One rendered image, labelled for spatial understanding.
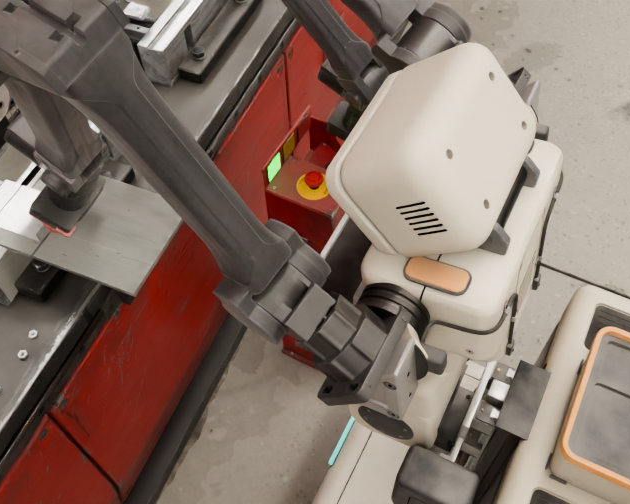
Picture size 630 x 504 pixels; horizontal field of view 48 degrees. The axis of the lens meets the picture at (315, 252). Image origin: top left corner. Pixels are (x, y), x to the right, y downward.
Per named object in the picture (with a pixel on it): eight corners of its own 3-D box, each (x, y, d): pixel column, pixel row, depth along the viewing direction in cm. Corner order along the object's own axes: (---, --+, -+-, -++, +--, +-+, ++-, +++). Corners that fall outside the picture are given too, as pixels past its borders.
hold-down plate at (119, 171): (45, 303, 119) (39, 294, 117) (19, 293, 120) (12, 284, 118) (136, 175, 134) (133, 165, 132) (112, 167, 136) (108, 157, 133)
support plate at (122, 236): (135, 297, 106) (133, 293, 105) (-8, 243, 112) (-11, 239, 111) (192, 208, 115) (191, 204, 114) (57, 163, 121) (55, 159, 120)
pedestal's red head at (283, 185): (332, 250, 150) (332, 198, 135) (267, 223, 154) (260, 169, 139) (373, 185, 159) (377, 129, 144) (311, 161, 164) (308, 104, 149)
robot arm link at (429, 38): (460, 94, 96) (484, 64, 96) (408, 40, 93) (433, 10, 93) (430, 101, 104) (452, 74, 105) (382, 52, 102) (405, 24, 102)
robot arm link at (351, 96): (360, 102, 122) (390, 65, 122) (308, 64, 123) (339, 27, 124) (359, 126, 133) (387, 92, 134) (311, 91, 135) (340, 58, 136)
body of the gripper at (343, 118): (340, 105, 142) (348, 81, 135) (384, 130, 141) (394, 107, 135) (325, 126, 139) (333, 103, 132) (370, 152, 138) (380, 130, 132)
